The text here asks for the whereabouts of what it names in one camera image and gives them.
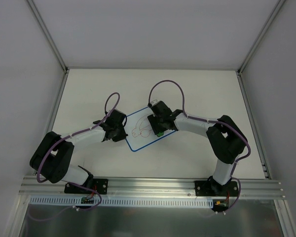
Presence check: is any green bone-shaped eraser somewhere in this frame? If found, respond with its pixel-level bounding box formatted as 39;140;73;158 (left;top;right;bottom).
156;132;164;137

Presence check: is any blue framed whiteboard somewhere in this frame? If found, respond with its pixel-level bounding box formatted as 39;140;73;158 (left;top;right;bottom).
124;107;175;152

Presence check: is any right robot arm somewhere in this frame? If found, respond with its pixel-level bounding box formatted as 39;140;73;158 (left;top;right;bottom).
148;101;249;196

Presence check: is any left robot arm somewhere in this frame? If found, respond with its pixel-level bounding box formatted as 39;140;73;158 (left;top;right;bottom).
30;109;128;194

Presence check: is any left small circuit board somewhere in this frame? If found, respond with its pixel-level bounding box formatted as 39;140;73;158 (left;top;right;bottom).
81;197;94;204

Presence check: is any small circuit board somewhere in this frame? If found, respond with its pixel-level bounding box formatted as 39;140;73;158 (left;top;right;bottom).
81;197;94;204
214;200;229;208

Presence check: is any right small circuit board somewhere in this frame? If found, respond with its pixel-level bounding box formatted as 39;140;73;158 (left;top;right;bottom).
214;200;229;208

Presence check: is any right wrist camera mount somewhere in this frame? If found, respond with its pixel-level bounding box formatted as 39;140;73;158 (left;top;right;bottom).
148;99;158;107

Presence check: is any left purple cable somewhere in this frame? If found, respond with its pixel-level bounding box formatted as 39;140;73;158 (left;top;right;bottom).
27;92;121;221

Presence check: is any purple cable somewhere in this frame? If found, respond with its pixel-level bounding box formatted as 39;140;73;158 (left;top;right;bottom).
148;80;252;215
27;92;121;221

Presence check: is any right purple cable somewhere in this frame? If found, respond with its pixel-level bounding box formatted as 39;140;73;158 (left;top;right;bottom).
148;80;252;215

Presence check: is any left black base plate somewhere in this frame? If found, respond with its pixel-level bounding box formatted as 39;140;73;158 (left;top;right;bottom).
64;178;108;195

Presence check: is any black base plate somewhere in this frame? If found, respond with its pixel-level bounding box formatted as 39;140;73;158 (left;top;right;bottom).
64;178;108;195
194;180;239;197

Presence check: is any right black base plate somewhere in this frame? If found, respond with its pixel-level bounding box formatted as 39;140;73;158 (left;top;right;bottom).
194;180;239;197

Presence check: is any white slotted cable duct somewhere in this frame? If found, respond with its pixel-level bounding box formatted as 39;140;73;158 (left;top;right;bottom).
29;196;214;209

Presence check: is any aluminium mounting rail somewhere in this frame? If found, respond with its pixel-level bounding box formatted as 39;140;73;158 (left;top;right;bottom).
18;176;286;200

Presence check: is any left aluminium frame post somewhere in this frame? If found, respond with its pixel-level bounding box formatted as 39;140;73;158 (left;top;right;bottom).
25;0;68;73

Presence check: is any aluminium frame post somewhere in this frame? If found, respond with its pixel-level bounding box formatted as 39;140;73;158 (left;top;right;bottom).
25;0;68;73
237;0;287;75

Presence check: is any right aluminium frame post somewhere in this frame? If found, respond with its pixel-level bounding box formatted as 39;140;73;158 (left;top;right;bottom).
237;0;287;75

